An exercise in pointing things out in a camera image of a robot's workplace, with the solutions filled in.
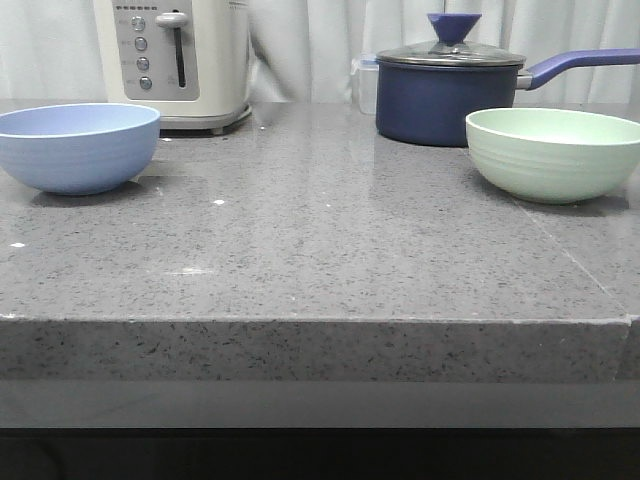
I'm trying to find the green bowl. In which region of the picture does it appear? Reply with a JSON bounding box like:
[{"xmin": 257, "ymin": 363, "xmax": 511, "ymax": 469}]
[{"xmin": 465, "ymin": 108, "xmax": 639, "ymax": 204}]

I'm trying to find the blue bowl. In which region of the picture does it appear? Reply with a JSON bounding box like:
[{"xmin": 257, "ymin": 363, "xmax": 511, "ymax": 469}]
[{"xmin": 1, "ymin": 103, "xmax": 160, "ymax": 195}]

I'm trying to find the clear plastic container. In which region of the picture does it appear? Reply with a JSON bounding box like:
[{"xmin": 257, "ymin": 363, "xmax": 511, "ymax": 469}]
[{"xmin": 351, "ymin": 53, "xmax": 379, "ymax": 115}]

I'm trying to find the dark blue saucepan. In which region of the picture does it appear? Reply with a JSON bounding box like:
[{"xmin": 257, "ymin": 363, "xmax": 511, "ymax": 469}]
[{"xmin": 376, "ymin": 48, "xmax": 639, "ymax": 147}]

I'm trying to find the cream white toaster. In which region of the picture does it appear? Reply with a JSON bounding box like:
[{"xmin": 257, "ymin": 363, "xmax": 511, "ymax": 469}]
[{"xmin": 93, "ymin": 0, "xmax": 251, "ymax": 135}]

